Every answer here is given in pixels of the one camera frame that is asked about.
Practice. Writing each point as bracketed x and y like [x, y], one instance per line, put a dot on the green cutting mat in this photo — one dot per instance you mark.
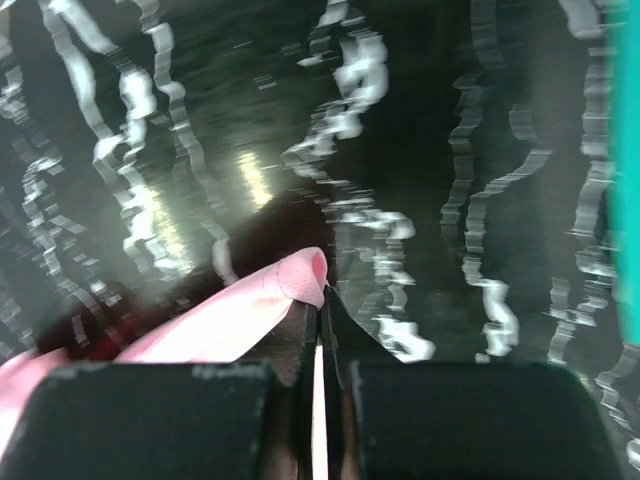
[623, 22]

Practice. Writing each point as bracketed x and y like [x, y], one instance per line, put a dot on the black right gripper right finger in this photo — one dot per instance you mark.
[387, 419]

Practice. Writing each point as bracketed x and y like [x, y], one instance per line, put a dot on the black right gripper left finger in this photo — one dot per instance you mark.
[250, 419]

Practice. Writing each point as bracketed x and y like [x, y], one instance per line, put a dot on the pink t shirt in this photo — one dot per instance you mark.
[221, 330]

